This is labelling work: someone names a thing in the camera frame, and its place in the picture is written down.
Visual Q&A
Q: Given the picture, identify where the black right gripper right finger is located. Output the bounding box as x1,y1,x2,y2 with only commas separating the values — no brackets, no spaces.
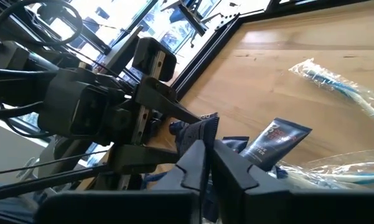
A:
212,139,374,224

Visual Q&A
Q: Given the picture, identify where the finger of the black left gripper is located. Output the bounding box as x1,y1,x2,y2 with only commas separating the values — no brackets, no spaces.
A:
134,77,202,124
108,145,180,175

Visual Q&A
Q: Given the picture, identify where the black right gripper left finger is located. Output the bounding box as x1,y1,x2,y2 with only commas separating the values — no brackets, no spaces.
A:
35,139,211,224

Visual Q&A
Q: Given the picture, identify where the grey item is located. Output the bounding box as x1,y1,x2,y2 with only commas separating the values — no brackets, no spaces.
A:
200,111,219,121

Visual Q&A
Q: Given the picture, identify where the dark blue shave cream tube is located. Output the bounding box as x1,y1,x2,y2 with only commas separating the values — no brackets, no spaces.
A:
239,117,312,172
169,112,221,223
221,136,250,154

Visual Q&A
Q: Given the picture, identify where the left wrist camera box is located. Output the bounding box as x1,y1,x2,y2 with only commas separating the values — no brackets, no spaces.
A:
38,68,110,141

